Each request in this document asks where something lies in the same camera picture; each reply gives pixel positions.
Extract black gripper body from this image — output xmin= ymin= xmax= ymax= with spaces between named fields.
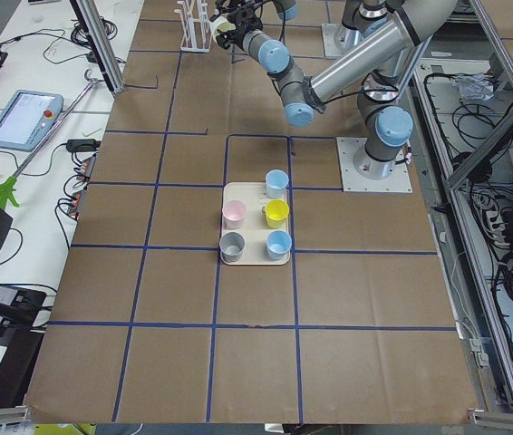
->
xmin=218 ymin=6 xmax=261 ymax=50

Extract white plastic cup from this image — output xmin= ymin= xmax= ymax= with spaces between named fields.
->
xmin=209 ymin=16 xmax=236 ymax=49

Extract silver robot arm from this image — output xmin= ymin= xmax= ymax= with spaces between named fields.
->
xmin=210 ymin=1 xmax=457 ymax=127
xmin=334 ymin=1 xmax=457 ymax=180

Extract light blue cup far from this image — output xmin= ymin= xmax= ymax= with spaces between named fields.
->
xmin=265 ymin=169 xmax=289 ymax=198

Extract light blue cup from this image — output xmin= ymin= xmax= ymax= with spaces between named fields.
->
xmin=265 ymin=169 xmax=289 ymax=198
xmin=266 ymin=230 xmax=292 ymax=260

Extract pink plastic cup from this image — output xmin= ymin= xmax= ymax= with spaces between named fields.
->
xmin=222 ymin=199 xmax=247 ymax=229

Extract yellow plastic cup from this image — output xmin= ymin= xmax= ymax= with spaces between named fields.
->
xmin=265 ymin=199 xmax=290 ymax=229

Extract grey plastic cup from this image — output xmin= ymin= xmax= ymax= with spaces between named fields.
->
xmin=219 ymin=231 xmax=246 ymax=264

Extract light blue cup near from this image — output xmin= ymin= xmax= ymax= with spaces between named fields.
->
xmin=266 ymin=230 xmax=292 ymax=260

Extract cream plastic tray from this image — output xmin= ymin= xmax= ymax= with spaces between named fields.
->
xmin=221 ymin=182 xmax=291 ymax=266

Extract blue teach pendant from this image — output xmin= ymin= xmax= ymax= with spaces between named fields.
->
xmin=0 ymin=90 xmax=63 ymax=152

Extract white wire cup rack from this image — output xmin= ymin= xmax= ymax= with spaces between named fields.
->
xmin=174 ymin=0 xmax=211 ymax=53

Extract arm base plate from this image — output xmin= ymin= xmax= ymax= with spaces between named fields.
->
xmin=336 ymin=137 xmax=412 ymax=194
xmin=321 ymin=24 xmax=363 ymax=59

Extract aluminium frame post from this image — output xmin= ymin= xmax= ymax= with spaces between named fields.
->
xmin=70 ymin=0 xmax=125 ymax=95

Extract green handled reacher grabber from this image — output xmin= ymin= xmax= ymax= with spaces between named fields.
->
xmin=0 ymin=72 xmax=102 ymax=209

